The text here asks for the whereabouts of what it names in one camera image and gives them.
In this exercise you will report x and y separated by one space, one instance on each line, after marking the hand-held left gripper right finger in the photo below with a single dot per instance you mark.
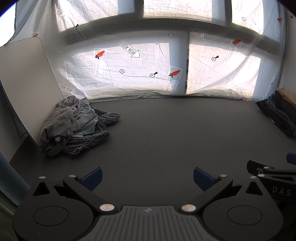
203 179

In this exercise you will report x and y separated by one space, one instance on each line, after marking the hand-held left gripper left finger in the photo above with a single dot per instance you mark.
92 178

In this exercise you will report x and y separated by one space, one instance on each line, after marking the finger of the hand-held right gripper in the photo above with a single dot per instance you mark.
256 168
291 158

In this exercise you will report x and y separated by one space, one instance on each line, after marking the grey zip hoodie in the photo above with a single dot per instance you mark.
57 125

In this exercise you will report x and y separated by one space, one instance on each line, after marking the black folded pants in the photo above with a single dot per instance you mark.
284 128

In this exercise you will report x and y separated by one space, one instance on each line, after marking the blue folded jeans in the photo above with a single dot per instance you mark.
275 110

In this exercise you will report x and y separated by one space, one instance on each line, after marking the light grey-blue garment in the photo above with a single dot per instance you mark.
86 122

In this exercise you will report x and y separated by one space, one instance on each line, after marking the navy folded sweater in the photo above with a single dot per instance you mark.
283 103

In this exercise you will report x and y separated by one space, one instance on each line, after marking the dark plaid shirt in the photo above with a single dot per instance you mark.
101 120

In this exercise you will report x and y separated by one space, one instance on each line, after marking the teal cloth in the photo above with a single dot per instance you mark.
11 180

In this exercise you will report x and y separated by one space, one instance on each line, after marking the white printed sheet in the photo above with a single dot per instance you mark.
143 69

